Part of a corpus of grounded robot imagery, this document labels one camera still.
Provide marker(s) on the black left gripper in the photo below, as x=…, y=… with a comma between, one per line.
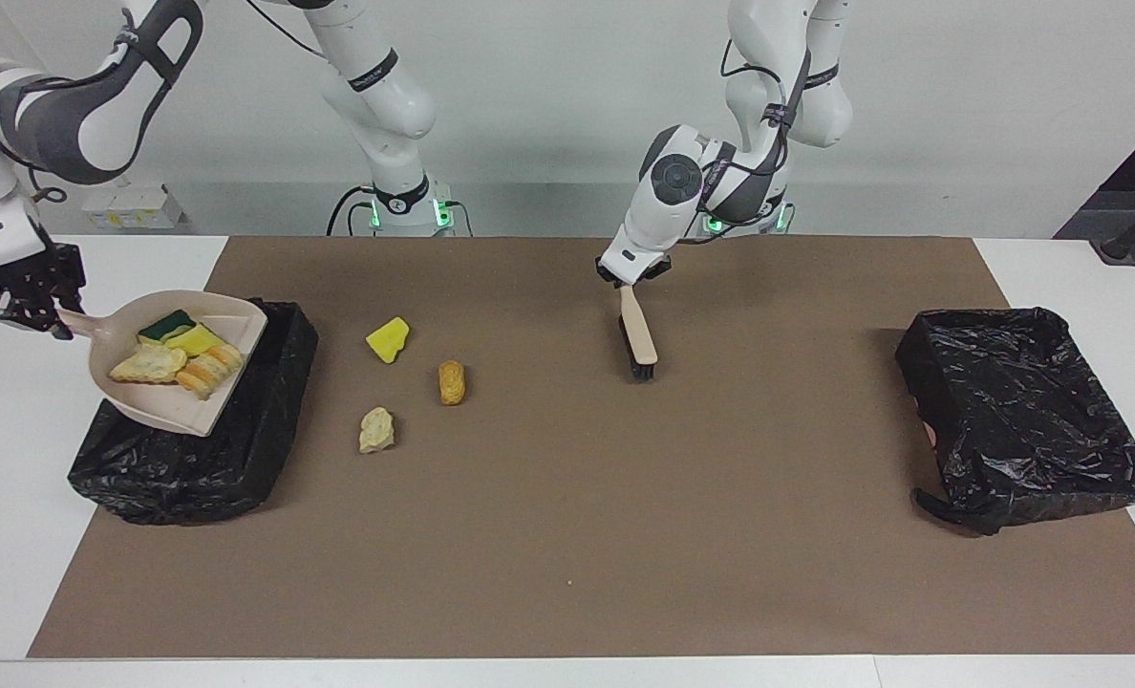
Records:
x=639, y=275

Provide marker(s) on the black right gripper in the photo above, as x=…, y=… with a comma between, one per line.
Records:
x=47, y=272

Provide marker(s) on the pale tan foam chunk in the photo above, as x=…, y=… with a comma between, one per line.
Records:
x=147, y=365

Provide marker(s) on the beige plastic dustpan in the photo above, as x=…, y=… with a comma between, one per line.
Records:
x=161, y=411

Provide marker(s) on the large yellow green sponge piece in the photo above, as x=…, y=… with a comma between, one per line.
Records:
x=200, y=340

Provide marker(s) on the tan orange foam chunk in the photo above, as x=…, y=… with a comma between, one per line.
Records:
x=209, y=371

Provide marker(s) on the notched yellow green sponge piece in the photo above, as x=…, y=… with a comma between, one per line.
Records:
x=388, y=341

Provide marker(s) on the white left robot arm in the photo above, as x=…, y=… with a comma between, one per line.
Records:
x=644, y=220

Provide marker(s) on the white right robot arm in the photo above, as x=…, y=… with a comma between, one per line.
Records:
x=386, y=86

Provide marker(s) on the black bag lined bin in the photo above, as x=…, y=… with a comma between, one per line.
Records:
x=1026, y=411
x=195, y=478

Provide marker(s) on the brown oval cork lump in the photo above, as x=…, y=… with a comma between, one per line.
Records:
x=452, y=382

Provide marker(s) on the brown table mat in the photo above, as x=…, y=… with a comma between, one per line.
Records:
x=720, y=526

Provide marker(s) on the pale rounded foam chunk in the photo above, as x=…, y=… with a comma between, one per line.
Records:
x=376, y=430

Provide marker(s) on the white wall boxes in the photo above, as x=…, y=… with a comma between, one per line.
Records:
x=133, y=208

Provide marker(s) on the black camera stand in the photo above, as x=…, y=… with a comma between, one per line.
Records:
x=1126, y=244

